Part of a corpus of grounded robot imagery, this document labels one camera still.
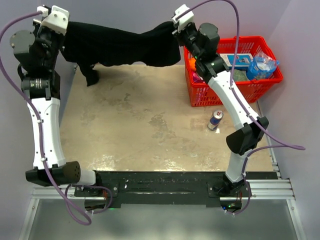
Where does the red plastic basket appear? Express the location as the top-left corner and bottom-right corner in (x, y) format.
(183, 36), (283, 107)

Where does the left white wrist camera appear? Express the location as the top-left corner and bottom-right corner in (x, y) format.
(37, 5), (70, 36)

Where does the blue plastic bag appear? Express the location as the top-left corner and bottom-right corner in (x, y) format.
(246, 51), (280, 81)

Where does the aluminium rail frame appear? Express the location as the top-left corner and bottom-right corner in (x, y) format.
(18, 99), (307, 240)

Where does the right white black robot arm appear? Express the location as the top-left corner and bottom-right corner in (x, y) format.
(172, 22), (269, 197)

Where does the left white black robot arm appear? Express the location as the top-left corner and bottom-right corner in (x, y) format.
(10, 17), (104, 196)

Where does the black t-shirt garment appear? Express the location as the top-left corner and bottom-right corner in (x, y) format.
(62, 21), (181, 86)

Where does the energy drink can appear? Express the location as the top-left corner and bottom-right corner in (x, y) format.
(207, 110), (224, 131)

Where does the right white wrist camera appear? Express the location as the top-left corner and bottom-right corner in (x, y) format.
(171, 4), (194, 32)

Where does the blue white box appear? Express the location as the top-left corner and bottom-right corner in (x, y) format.
(220, 53), (253, 71)

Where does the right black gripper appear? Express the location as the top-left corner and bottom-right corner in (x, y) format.
(173, 21), (203, 61)

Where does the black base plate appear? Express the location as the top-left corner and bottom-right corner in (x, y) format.
(73, 171), (252, 210)

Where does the left orange fruit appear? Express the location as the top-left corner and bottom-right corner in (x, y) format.
(188, 57), (196, 72)

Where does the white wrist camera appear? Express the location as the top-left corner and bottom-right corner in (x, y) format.
(37, 5), (70, 36)
(171, 4), (194, 32)

